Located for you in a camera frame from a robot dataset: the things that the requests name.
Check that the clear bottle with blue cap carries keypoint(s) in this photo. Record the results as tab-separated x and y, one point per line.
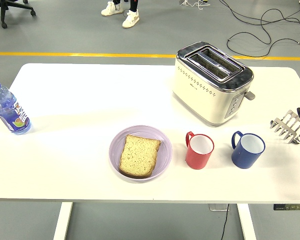
12	115

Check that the grey bracket under table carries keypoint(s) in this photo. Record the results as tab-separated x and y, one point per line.
216	207

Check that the red enamel cup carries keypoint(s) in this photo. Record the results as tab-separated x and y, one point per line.
197	160

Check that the person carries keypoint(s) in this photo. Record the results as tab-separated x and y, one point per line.
130	18

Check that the blue enamel cup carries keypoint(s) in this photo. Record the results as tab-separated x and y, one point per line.
242	157

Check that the black office chair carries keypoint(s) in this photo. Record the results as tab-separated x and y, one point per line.
8	5

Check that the slice of toast bread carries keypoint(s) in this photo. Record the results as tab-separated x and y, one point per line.
138	157

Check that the black table control panel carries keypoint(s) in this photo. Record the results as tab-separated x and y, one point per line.
292	207

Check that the lilac round plate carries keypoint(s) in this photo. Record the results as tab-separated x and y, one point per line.
165	150

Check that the white table leg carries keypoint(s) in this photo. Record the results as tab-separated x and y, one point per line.
247	222
62	222

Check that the steel toast rack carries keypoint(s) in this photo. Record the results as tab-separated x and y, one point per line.
287	127

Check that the cream chrome toaster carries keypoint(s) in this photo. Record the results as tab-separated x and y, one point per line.
200	100

